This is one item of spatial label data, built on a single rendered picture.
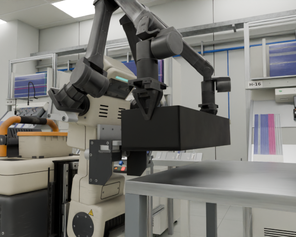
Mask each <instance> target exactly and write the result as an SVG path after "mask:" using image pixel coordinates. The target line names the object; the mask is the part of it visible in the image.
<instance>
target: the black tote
mask: <svg viewBox="0 0 296 237"><path fill-rule="evenodd" d="M121 143H122V151H183V150H194V149H202V148H209V147H217V146H225V145H231V141H230V120H229V118H224V117H221V116H217V115H214V114H210V113H206V112H203V111H198V110H195V109H191V108H188V107H184V106H180V105H174V106H163V107H154V109H153V113H152V116H151V119H150V120H145V119H144V117H143V115H142V112H141V110H140V109H130V110H121Z"/></svg>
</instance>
